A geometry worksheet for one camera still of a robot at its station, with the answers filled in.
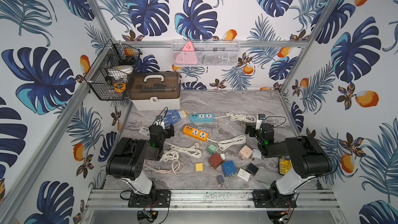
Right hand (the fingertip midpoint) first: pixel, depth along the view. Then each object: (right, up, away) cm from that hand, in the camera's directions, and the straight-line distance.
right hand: (256, 122), depth 96 cm
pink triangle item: (-42, +40, -6) cm, 58 cm away
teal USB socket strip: (-33, +2, +6) cm, 34 cm away
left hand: (-57, +1, -2) cm, 57 cm away
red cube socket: (-27, -19, -15) cm, 36 cm away
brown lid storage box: (-62, +20, -3) cm, 65 cm away
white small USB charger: (-22, -17, -9) cm, 30 cm away
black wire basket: (-84, +26, -12) cm, 89 cm away
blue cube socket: (-20, -22, -17) cm, 34 cm away
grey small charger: (-24, -27, -17) cm, 40 cm away
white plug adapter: (-13, -25, -17) cm, 33 cm away
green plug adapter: (-28, -14, -7) cm, 32 cm away
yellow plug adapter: (-35, -22, -14) cm, 44 cm away
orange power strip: (-35, -7, -3) cm, 36 cm away
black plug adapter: (-7, -23, -15) cm, 28 cm away
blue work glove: (-54, +3, +8) cm, 55 cm away
